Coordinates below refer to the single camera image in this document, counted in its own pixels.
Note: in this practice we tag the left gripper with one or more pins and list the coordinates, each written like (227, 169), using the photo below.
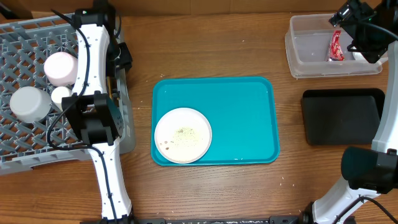
(127, 61)

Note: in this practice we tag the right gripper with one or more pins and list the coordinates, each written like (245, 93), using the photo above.
(344, 14)

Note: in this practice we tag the white napkin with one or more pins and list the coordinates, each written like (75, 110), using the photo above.
(358, 56)

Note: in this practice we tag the red sauce packet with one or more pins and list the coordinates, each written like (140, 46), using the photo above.
(335, 52)

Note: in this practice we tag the small white bowl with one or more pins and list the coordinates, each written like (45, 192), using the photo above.
(61, 69)

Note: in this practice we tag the white cup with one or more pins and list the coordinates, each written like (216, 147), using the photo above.
(58, 94)

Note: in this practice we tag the grey metal bowl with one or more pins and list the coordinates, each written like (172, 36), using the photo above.
(30, 104)

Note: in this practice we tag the wooden chopstick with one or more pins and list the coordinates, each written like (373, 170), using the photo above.
(109, 82)

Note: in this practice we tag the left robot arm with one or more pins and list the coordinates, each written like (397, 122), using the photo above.
(94, 108)

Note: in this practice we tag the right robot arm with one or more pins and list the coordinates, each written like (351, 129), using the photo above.
(366, 173)

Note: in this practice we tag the clear plastic waste bin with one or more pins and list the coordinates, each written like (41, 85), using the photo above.
(306, 43)

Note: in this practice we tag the grey plastic dish rack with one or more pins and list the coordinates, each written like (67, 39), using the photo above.
(25, 45)

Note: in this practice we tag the black plastic tray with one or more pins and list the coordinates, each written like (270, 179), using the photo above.
(341, 116)

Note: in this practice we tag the large white plate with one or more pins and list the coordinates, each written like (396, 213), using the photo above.
(183, 135)

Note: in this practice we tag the teal serving tray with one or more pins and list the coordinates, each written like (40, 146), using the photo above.
(240, 110)

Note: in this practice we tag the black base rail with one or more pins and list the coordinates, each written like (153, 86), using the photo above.
(270, 220)

